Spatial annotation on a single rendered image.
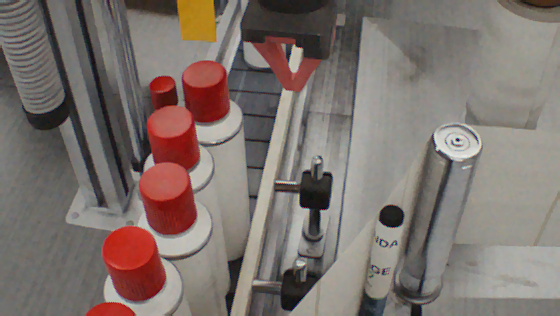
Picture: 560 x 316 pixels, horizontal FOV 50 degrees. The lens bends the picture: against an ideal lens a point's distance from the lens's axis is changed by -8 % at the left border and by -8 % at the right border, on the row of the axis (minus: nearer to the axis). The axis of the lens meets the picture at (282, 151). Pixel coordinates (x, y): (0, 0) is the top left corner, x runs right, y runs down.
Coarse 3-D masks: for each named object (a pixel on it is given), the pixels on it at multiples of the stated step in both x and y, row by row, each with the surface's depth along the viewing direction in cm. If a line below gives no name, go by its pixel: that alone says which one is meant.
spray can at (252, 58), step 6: (246, 0) 71; (246, 6) 72; (246, 42) 76; (246, 48) 77; (252, 48) 76; (246, 54) 78; (252, 54) 77; (258, 54) 76; (246, 60) 79; (252, 60) 77; (258, 60) 77; (264, 60) 77; (252, 66) 78; (258, 66) 78; (264, 66) 78
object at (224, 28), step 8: (232, 0) 75; (240, 0) 76; (232, 8) 73; (224, 16) 72; (232, 16) 72; (224, 24) 71; (232, 24) 73; (216, 32) 70; (224, 32) 70; (224, 40) 70; (216, 48) 68; (224, 48) 70; (208, 56) 67; (216, 56) 67
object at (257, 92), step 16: (240, 48) 81; (288, 48) 81; (240, 64) 79; (240, 80) 77; (256, 80) 77; (272, 80) 77; (240, 96) 75; (256, 96) 75; (272, 96) 75; (256, 112) 73; (272, 112) 73; (256, 128) 71; (272, 128) 71; (256, 144) 70; (256, 160) 68; (256, 176) 67; (256, 192) 65; (240, 272) 59
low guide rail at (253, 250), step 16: (288, 96) 70; (288, 112) 68; (272, 144) 65; (272, 160) 63; (272, 176) 62; (272, 192) 61; (256, 208) 59; (256, 224) 58; (256, 240) 57; (256, 256) 56; (256, 272) 56; (240, 288) 53; (240, 304) 52
